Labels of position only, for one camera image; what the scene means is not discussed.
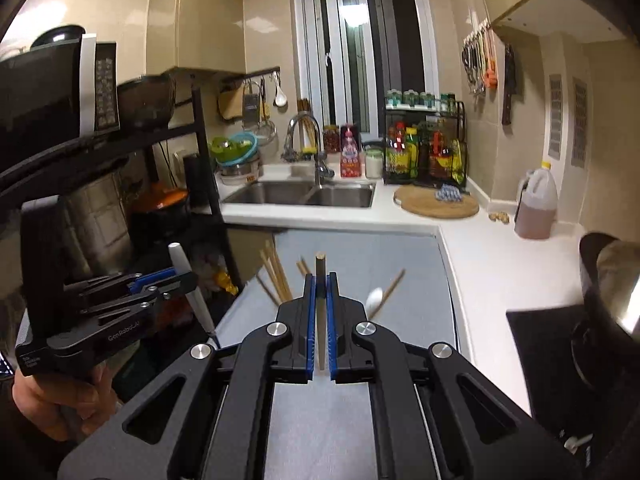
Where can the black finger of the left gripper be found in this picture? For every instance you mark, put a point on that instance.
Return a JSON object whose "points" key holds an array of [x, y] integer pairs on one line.
{"points": [[180, 284]]}

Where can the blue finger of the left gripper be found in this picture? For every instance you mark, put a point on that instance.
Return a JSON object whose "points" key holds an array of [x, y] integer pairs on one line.
{"points": [[142, 281]]}

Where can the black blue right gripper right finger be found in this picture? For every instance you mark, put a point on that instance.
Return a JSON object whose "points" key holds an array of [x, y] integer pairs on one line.
{"points": [[434, 414]]}

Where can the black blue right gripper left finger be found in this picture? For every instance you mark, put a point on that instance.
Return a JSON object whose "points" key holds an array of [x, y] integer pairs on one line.
{"points": [[207, 416]]}

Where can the white handled fork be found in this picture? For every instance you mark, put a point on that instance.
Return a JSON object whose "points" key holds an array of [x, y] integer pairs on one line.
{"points": [[195, 297]]}

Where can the white patterned ceramic spoon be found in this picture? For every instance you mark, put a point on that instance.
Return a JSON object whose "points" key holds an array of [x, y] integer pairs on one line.
{"points": [[373, 302]]}

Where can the chrome kitchen faucet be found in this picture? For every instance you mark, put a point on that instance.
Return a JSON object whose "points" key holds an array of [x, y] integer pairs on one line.
{"points": [[311, 147]]}

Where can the hanging kitchen knife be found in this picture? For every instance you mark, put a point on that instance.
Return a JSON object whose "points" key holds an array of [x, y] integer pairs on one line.
{"points": [[509, 86]]}

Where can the person's left hand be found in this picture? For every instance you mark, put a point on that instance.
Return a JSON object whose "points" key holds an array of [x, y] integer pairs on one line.
{"points": [[40, 397]]}

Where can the large steel pot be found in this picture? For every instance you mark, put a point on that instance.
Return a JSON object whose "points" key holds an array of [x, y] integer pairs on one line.
{"points": [[96, 228]]}

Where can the grey table mat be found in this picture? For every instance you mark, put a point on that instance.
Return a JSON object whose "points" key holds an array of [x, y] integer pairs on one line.
{"points": [[322, 430]]}

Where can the green colander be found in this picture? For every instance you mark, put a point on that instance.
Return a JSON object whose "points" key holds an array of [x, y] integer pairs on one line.
{"points": [[235, 150]]}

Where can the black gas stove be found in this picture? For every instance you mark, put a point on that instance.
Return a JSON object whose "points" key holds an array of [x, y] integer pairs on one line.
{"points": [[578, 388]]}

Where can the steel sink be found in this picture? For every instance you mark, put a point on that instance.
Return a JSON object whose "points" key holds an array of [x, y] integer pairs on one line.
{"points": [[300, 193]]}

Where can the black wok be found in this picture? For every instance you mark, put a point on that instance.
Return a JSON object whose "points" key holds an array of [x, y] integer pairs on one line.
{"points": [[605, 342]]}

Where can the dark bowl on shelf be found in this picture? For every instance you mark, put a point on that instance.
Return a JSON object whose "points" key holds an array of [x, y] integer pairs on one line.
{"points": [[147, 101]]}

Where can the hanging metal grater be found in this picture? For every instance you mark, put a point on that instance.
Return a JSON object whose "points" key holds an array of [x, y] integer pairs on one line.
{"points": [[251, 103]]}

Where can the red jar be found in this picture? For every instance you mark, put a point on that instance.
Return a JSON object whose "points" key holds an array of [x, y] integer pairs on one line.
{"points": [[331, 139]]}

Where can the hanging white ladle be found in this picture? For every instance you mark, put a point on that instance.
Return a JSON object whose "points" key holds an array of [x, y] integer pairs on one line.
{"points": [[280, 100]]}

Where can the microwave oven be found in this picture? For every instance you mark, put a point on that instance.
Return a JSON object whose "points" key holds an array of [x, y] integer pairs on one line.
{"points": [[62, 88]]}

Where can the ginger pieces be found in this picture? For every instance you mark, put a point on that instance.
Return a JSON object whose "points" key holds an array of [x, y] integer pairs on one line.
{"points": [[499, 216]]}

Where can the pink dish soap bottle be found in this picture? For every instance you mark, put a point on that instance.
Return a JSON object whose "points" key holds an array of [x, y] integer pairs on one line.
{"points": [[350, 152]]}

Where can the round wooden cutting board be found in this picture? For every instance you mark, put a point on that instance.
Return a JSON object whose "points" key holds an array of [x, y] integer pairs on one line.
{"points": [[423, 203]]}

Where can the white jar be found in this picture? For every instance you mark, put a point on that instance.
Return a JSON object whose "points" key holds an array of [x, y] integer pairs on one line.
{"points": [[373, 162]]}

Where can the plastic oil jug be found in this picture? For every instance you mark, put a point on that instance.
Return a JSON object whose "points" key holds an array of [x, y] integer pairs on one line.
{"points": [[537, 204]]}

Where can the blue checked cloth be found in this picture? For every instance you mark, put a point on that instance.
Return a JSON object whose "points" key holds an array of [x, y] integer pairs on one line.
{"points": [[449, 194]]}

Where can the steel wok lid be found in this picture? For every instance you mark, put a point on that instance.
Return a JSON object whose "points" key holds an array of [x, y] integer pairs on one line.
{"points": [[618, 284]]}

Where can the black spice rack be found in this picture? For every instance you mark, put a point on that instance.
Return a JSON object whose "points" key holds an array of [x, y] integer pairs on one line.
{"points": [[424, 139]]}

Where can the hanging utensil set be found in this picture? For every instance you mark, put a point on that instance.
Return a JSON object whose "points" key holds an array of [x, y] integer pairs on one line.
{"points": [[479, 59]]}

